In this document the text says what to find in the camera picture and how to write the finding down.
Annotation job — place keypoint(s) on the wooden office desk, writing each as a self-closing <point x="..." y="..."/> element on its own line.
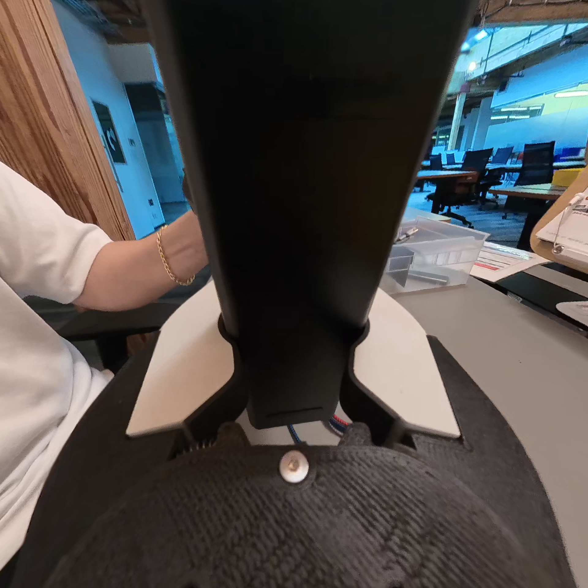
<point x="445" y="174"/>
<point x="528" y="190"/>

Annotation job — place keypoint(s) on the black printed usb hub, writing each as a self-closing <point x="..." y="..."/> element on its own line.
<point x="303" y="183"/>

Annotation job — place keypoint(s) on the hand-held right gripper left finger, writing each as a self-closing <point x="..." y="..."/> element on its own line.
<point x="183" y="367"/>

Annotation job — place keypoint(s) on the paper with red label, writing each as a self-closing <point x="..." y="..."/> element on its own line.
<point x="505" y="262"/>

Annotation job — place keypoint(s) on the person's left hand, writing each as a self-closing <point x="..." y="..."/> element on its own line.
<point x="197" y="248"/>

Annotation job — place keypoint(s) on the clear plastic tray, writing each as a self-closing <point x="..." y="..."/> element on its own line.
<point x="441" y="257"/>

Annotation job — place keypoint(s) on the dark wall picture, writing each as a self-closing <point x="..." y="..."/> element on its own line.
<point x="109" y="133"/>

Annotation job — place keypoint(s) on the person's white shirt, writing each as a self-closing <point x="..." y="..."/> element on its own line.
<point x="36" y="321"/>

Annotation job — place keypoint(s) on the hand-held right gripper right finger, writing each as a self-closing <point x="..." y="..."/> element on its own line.
<point x="404" y="367"/>

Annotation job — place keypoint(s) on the printed instruction sheet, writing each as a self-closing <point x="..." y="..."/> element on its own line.
<point x="569" y="229"/>

